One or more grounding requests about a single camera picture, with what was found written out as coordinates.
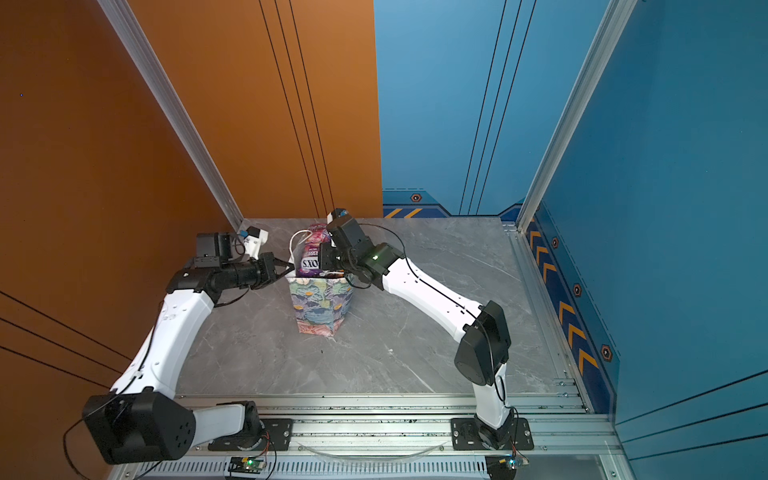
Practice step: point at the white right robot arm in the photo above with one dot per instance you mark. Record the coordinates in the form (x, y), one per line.
(480, 330)

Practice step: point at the left aluminium corner post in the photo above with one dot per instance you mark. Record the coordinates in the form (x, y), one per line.
(129, 31)

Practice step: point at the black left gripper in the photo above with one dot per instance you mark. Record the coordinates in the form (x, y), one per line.
(267, 262)

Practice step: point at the green circuit board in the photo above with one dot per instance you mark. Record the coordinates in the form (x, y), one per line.
(514, 462)
(244, 466)

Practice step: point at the aluminium front rail frame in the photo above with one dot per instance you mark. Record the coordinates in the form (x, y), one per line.
(392, 436)

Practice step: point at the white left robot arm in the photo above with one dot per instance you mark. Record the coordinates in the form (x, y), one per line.
(140, 420)

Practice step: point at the right aluminium corner post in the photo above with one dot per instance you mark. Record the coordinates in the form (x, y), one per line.
(609, 32)

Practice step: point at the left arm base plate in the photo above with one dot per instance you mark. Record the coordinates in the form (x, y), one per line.
(274, 434)

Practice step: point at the left green circuit board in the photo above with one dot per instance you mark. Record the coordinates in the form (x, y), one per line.
(244, 466)

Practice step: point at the right green circuit board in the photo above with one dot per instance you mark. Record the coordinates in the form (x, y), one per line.
(514, 462)

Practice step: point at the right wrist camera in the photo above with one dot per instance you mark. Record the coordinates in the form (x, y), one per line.
(336, 213)

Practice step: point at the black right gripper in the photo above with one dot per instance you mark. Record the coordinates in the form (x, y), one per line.
(325, 257)

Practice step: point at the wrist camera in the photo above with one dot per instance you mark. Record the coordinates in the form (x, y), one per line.
(252, 239)
(336, 213)

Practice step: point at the aluminium corner post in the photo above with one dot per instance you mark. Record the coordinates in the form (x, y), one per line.
(609, 32)
(129, 31)

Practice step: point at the floral paper gift bag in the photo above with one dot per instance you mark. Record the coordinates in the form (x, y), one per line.
(319, 304)

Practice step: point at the purple Fox's berries candy bag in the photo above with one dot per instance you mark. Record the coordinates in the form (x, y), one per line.
(309, 261)

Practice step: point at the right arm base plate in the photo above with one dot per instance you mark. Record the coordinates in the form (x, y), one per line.
(472, 434)

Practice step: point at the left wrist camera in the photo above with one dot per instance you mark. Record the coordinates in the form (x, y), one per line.
(252, 239)

